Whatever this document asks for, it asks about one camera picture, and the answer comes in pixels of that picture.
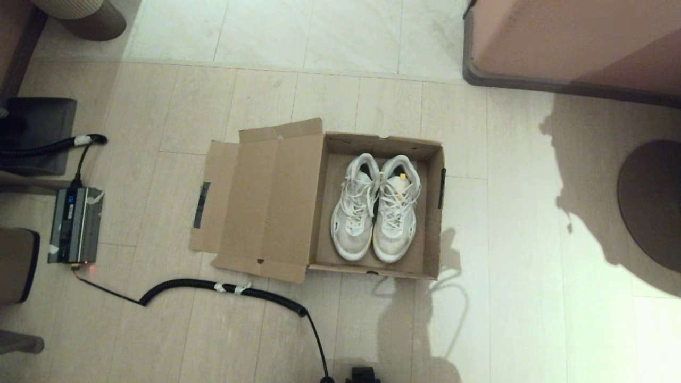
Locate white sneaker purple tongue print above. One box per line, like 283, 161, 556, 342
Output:
330, 154, 381, 262

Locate white sneaker orange tongue print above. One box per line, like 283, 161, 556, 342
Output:
372, 155, 422, 264

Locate brown cardboard shoe box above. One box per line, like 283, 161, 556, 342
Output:
190, 118, 446, 284

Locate grey and black robot base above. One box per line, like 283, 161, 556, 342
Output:
346, 367, 381, 383

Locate grey power inverter box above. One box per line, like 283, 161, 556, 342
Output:
47, 186, 105, 265

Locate dark grey plastic bin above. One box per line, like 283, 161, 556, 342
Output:
0, 97, 78, 177

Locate round beige ribbed basket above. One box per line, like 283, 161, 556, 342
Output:
32, 0, 127, 42

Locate round dark brown stand base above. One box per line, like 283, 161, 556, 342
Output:
617, 140, 681, 273

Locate grey furniture leg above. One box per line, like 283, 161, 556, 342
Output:
0, 330, 45, 356

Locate brown wooden furniture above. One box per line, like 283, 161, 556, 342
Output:
0, 0, 48, 103

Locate black coiled cable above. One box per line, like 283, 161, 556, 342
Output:
72, 266, 335, 383

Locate short black power cable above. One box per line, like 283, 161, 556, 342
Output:
72, 139, 107, 190

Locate black corrugated hose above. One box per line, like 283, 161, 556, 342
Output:
0, 134, 108, 159

